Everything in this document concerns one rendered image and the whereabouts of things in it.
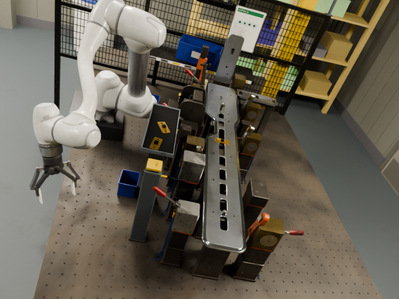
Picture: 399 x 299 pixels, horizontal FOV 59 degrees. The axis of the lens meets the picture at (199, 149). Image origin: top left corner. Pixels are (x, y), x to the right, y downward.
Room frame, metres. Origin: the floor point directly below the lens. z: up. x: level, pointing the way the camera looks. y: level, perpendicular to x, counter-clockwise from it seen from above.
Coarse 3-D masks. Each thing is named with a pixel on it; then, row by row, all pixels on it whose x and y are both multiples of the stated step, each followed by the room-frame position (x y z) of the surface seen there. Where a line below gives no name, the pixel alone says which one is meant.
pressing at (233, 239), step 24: (216, 96) 2.09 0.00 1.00; (216, 120) 1.79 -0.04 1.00; (216, 144) 1.57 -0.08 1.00; (216, 168) 1.37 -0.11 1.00; (216, 192) 1.20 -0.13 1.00; (240, 192) 1.26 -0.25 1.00; (216, 216) 1.06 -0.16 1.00; (240, 216) 1.11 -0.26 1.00; (216, 240) 0.94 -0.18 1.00; (240, 240) 0.98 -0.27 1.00
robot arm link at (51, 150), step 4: (40, 144) 1.02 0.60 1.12; (56, 144) 1.04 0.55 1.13; (60, 144) 1.06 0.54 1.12; (40, 148) 1.02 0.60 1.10; (44, 148) 1.01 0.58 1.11; (48, 148) 1.02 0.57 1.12; (52, 148) 1.02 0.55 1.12; (56, 148) 1.04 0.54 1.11; (60, 148) 1.05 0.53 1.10; (40, 152) 1.02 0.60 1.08; (44, 152) 1.01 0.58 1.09; (48, 152) 1.01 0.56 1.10; (52, 152) 1.02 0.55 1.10; (56, 152) 1.03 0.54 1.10; (60, 152) 1.04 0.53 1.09; (44, 156) 1.01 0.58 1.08; (48, 156) 1.01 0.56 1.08; (52, 156) 1.02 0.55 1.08
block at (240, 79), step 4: (236, 76) 2.35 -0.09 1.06; (240, 76) 2.38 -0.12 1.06; (244, 76) 2.40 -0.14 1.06; (232, 80) 2.39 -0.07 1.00; (236, 80) 2.32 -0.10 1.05; (240, 80) 2.32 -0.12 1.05; (244, 80) 2.33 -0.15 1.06; (232, 84) 2.36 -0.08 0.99; (236, 84) 2.32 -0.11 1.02; (240, 84) 2.32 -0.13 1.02; (244, 84) 2.33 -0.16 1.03; (236, 88) 2.33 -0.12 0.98; (240, 88) 2.33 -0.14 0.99; (240, 92) 2.33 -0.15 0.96
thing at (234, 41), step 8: (232, 40) 2.33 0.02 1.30; (240, 40) 2.34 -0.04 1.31; (224, 48) 2.33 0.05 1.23; (240, 48) 2.34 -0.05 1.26; (224, 56) 2.33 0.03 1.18; (232, 56) 2.34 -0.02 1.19; (224, 64) 2.33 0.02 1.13; (232, 64) 2.34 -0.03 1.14; (216, 72) 2.32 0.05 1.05; (224, 72) 2.34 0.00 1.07; (232, 72) 2.34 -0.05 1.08; (224, 80) 2.34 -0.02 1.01
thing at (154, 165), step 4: (148, 160) 1.09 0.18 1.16; (152, 160) 1.09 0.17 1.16; (156, 160) 1.10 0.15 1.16; (148, 164) 1.06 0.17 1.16; (152, 164) 1.07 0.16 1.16; (156, 164) 1.08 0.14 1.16; (160, 164) 1.08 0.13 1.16; (148, 168) 1.04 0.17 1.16; (152, 168) 1.05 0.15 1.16; (156, 168) 1.05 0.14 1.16; (160, 168) 1.06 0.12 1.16
